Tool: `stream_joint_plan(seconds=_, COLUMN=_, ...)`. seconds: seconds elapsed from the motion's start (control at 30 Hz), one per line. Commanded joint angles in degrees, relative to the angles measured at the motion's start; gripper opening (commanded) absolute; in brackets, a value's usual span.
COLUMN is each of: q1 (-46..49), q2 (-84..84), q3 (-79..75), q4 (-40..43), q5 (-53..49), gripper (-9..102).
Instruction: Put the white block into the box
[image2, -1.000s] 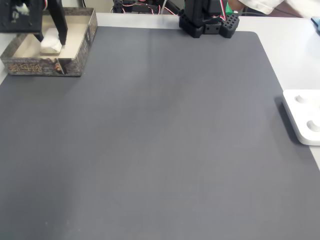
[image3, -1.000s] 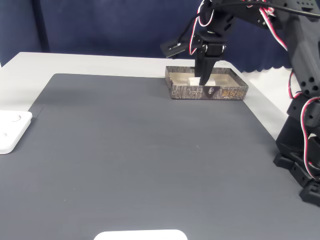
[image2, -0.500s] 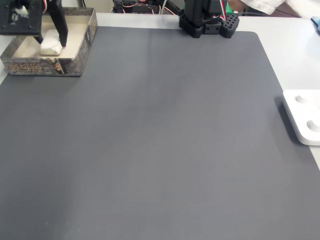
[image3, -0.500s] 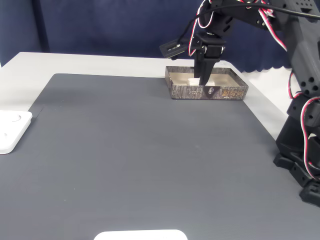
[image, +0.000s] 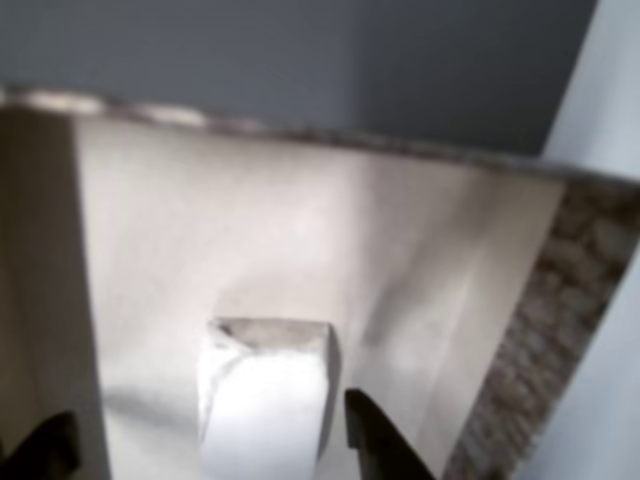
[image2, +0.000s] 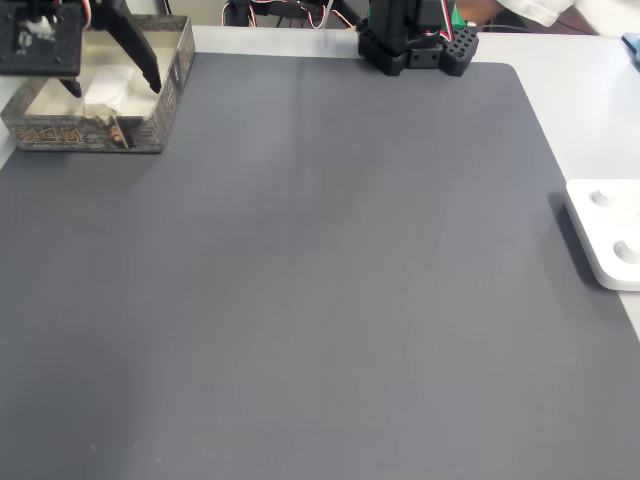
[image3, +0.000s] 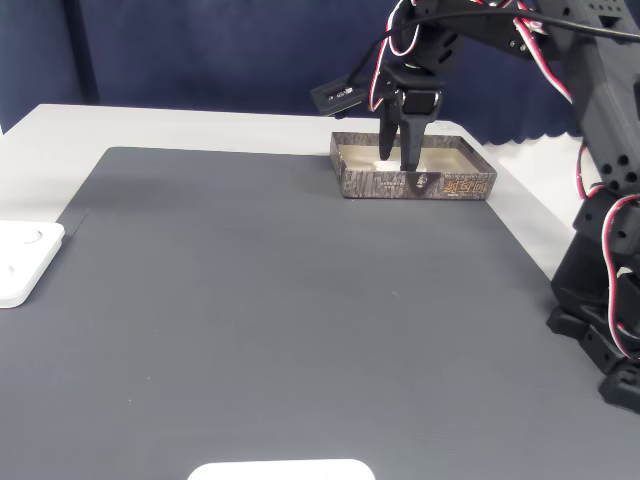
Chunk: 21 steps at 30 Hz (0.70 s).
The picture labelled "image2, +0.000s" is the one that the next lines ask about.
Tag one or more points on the person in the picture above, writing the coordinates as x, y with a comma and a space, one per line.
530, 10

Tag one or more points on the light blue object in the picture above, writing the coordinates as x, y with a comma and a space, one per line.
632, 45

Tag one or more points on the white block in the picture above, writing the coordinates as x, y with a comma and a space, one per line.
107, 87

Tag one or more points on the person's hand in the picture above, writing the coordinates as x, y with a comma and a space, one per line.
480, 10

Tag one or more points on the white tray with round knobs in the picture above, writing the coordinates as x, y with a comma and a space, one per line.
590, 230

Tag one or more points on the grey table mat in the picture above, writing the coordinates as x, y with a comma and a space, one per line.
320, 325

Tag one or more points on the printed cardboard box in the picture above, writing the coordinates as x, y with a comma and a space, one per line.
90, 135

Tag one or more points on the green circuit board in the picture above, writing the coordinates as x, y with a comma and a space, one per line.
458, 20

